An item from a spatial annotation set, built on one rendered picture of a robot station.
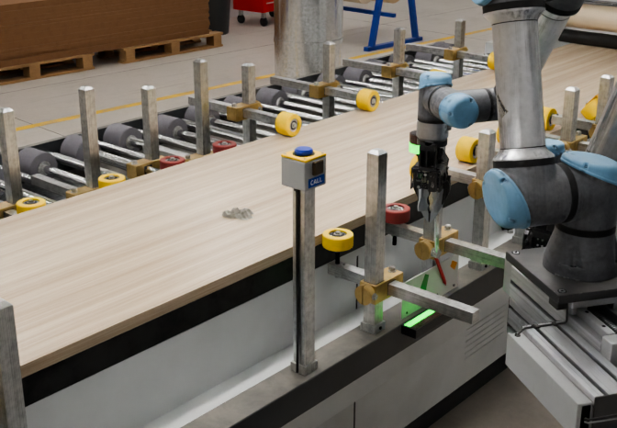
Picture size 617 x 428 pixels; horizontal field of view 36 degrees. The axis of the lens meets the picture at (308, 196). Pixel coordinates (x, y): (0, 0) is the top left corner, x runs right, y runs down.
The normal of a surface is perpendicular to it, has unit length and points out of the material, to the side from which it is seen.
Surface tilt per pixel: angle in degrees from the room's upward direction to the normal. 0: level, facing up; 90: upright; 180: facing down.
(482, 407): 0
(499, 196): 97
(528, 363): 90
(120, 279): 0
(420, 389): 90
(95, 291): 0
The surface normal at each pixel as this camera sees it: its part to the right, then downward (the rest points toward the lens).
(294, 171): -0.66, 0.26
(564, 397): -0.97, 0.09
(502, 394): 0.00, -0.94
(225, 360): 0.76, 0.22
